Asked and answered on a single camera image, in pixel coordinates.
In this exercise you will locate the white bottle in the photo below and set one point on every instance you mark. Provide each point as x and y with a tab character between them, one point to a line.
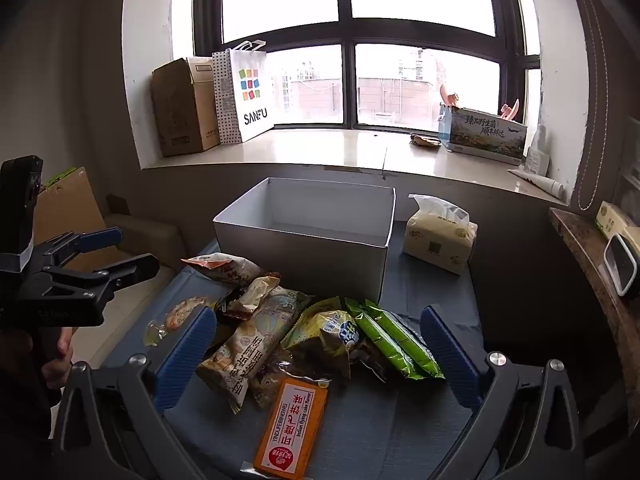
537	155

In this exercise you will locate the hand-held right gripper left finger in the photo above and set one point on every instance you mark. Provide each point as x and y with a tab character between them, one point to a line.
185	355

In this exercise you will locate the blue tablecloth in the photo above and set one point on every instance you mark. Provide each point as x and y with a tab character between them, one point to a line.
390	425

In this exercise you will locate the brown cardboard box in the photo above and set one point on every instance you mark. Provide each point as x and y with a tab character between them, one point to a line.
180	110

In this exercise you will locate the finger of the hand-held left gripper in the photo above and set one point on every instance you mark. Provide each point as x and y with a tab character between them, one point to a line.
97	240
125	270

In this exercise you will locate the large flat cardboard box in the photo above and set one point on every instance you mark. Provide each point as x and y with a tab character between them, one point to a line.
75	210

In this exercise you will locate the brown stone shelf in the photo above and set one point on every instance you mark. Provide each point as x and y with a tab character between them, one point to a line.
590	270

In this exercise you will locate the white tube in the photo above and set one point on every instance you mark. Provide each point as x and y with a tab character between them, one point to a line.
540	185

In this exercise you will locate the clear pastry packet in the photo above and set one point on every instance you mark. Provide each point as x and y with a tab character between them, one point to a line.
181	312

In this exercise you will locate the beige stool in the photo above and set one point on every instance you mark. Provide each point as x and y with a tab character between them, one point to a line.
145	235

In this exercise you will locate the green wafer packet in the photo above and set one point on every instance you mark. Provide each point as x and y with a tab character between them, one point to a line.
405	340
371	331

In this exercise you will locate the green and white box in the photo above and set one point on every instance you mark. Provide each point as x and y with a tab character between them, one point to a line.
612	217

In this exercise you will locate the small beige snack packet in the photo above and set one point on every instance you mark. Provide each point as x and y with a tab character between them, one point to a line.
250	295

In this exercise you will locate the black window frame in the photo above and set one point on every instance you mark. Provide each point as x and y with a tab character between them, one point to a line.
345	35

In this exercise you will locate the grey curtain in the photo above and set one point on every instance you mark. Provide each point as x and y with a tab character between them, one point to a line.
610	60

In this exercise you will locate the orange cake packet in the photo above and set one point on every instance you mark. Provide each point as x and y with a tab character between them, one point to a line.
292	425

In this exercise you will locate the person's left hand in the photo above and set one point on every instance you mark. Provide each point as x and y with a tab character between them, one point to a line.
59	347

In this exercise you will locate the dark brown snack packet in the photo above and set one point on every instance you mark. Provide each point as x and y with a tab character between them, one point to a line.
371	357

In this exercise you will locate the dotted paper bag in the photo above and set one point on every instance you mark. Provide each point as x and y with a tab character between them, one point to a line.
225	110

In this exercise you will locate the large balloon-print snack packet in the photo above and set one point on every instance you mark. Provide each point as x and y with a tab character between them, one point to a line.
250	350

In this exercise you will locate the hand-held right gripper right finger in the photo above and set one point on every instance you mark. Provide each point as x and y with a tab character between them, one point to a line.
450	355

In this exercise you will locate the white shopping bag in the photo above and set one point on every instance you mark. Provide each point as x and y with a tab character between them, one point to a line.
252	110

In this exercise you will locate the white cardboard box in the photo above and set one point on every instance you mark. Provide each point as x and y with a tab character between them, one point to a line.
300	265

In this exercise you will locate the orange and white snack packet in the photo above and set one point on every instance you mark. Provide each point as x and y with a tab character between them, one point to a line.
225	267

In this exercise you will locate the pink plastic clip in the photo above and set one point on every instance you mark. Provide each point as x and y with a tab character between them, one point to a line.
447	96
511	110

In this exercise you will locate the clear patterned snack packet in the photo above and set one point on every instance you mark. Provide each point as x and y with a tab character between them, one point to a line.
272	377

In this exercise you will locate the landscape-print box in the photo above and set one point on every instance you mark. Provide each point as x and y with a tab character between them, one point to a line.
485	135

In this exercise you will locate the yellow-green snack packet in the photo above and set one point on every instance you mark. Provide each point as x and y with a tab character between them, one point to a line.
320	340

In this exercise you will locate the soft tissue pack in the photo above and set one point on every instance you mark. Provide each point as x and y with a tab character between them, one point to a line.
435	245

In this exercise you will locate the brown wrapper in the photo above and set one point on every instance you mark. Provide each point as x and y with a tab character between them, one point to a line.
425	140

